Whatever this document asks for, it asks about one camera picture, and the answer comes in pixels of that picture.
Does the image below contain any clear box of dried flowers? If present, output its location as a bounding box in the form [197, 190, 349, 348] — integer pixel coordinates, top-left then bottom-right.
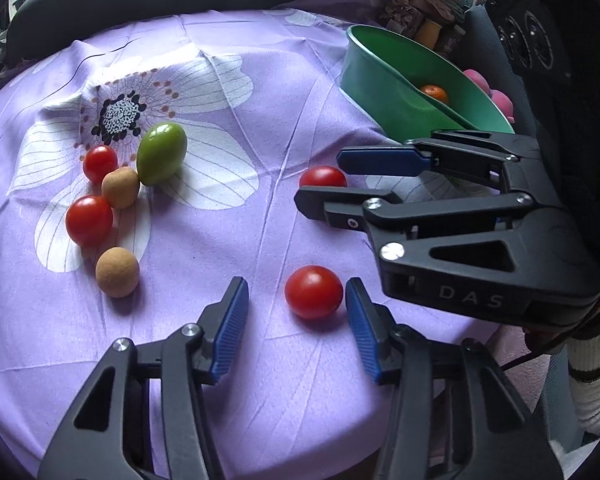
[375, 0, 431, 31]

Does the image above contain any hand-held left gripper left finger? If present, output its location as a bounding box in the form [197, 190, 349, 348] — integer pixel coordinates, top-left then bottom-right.
[37, 276, 251, 480]

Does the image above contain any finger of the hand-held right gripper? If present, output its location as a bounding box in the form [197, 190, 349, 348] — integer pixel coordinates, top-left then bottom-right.
[337, 130, 541, 191]
[294, 185, 600, 303]

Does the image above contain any pink plush toy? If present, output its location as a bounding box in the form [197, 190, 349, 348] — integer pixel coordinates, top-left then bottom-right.
[462, 69, 516, 123]

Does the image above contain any tan longan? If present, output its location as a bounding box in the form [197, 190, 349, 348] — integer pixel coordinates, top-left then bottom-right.
[95, 246, 141, 298]
[101, 167, 141, 210]

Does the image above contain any green bowl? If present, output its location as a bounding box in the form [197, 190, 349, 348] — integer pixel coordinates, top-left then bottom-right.
[340, 25, 516, 143]

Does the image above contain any purple floral tablecloth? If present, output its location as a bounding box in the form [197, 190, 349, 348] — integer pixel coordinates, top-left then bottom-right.
[0, 7, 516, 480]

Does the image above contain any red cherry tomato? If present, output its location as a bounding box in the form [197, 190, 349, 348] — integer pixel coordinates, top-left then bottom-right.
[65, 195, 115, 248]
[82, 144, 119, 184]
[284, 265, 344, 321]
[299, 165, 348, 190]

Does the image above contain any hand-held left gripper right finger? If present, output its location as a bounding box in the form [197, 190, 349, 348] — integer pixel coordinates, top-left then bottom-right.
[344, 276, 563, 480]

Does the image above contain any yellow bottle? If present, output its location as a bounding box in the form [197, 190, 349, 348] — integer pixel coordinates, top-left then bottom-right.
[415, 20, 441, 46]

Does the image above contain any orange mandarin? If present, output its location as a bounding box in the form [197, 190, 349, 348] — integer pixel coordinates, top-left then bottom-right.
[419, 84, 451, 106]

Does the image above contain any black cable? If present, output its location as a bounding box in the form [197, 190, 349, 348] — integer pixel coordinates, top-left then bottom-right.
[500, 280, 600, 371]

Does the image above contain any green jujube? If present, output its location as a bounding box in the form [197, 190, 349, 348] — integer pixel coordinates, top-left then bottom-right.
[136, 121, 188, 187]

